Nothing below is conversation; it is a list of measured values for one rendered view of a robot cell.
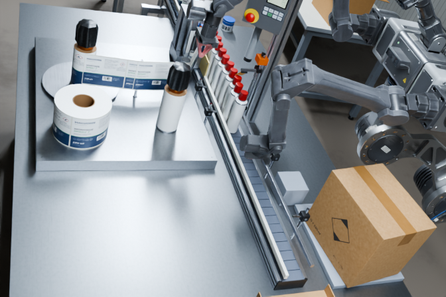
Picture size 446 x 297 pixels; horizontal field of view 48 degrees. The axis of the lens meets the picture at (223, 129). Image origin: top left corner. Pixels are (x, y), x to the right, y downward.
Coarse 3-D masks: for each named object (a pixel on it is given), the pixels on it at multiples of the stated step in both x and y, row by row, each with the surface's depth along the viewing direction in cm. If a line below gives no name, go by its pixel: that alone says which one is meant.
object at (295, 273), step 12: (204, 84) 233; (228, 144) 205; (240, 156) 201; (252, 168) 197; (252, 180) 192; (264, 192) 189; (252, 204) 182; (264, 204) 184; (276, 216) 181; (276, 228) 176; (276, 240) 172; (288, 252) 170; (276, 264) 164; (288, 264) 166; (288, 276) 162; (300, 276) 163
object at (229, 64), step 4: (228, 64) 213; (232, 64) 214; (224, 68) 217; (228, 68) 214; (224, 72) 215; (228, 72) 215; (220, 76) 218; (224, 76) 216; (220, 80) 218; (220, 84) 219; (216, 88) 223; (220, 88) 220; (216, 92) 223; (216, 96) 223; (216, 100) 224
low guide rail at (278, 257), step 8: (208, 88) 226; (216, 104) 218; (224, 120) 211; (224, 128) 207; (232, 144) 200; (240, 160) 194; (240, 168) 192; (248, 184) 185; (256, 200) 179; (256, 208) 178; (264, 216) 174; (264, 224) 172; (272, 240) 167; (272, 248) 166; (280, 256) 163; (280, 264) 161
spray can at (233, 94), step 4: (236, 84) 203; (240, 84) 203; (236, 88) 203; (240, 88) 203; (232, 92) 205; (236, 92) 204; (232, 96) 205; (236, 96) 204; (228, 100) 207; (232, 100) 206; (228, 104) 208; (232, 104) 207; (228, 108) 208; (224, 112) 211; (228, 112) 209; (224, 116) 212; (228, 116) 211
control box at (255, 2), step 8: (248, 0) 197; (256, 0) 195; (264, 0) 194; (248, 8) 198; (256, 8) 197; (272, 8) 194; (280, 8) 193; (288, 8) 192; (256, 16) 198; (264, 16) 197; (256, 24) 200; (264, 24) 199; (272, 24) 198; (280, 24) 197; (272, 32) 201
